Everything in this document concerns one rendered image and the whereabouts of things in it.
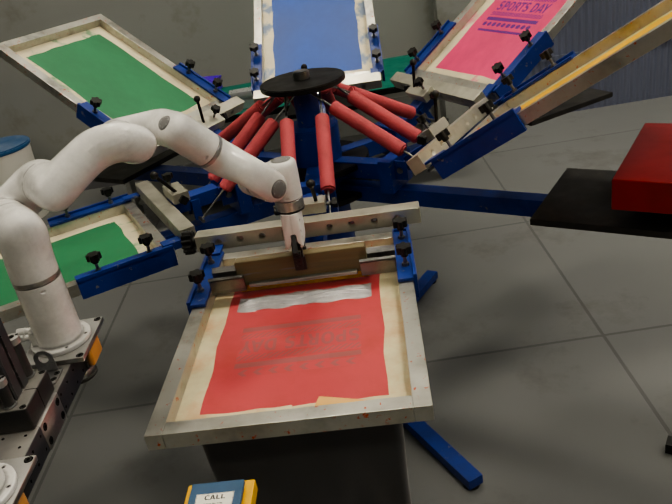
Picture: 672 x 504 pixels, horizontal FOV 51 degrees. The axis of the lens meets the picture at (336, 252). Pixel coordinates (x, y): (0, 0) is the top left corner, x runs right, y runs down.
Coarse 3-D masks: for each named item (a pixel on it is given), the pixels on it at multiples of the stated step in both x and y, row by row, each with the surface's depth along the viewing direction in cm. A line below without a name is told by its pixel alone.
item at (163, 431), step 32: (224, 256) 209; (192, 320) 179; (416, 320) 163; (192, 352) 168; (416, 352) 152; (416, 384) 143; (160, 416) 147; (224, 416) 143; (256, 416) 142; (288, 416) 140; (320, 416) 139; (352, 416) 138; (384, 416) 138; (416, 416) 138; (160, 448) 143
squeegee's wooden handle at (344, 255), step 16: (256, 256) 190; (272, 256) 189; (288, 256) 188; (320, 256) 187; (336, 256) 187; (352, 256) 187; (240, 272) 190; (256, 272) 190; (272, 272) 190; (288, 272) 190; (304, 272) 190; (320, 272) 190
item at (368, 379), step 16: (320, 288) 191; (320, 304) 183; (336, 304) 182; (352, 304) 181; (368, 304) 179; (368, 320) 173; (368, 336) 167; (368, 352) 161; (320, 368) 159; (336, 368) 158; (352, 368) 157; (368, 368) 156; (384, 368) 155; (304, 384) 154; (320, 384) 153; (336, 384) 152; (352, 384) 152; (368, 384) 151; (384, 384) 150; (304, 400) 149
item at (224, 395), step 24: (288, 288) 193; (264, 312) 184; (288, 312) 182; (240, 336) 176; (216, 360) 168; (216, 384) 159; (240, 384) 158; (264, 384) 157; (288, 384) 155; (216, 408) 152; (240, 408) 150
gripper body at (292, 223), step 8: (288, 216) 179; (296, 216) 179; (288, 224) 180; (296, 224) 180; (288, 232) 181; (296, 232) 181; (304, 232) 186; (288, 240) 182; (304, 240) 186; (288, 248) 183
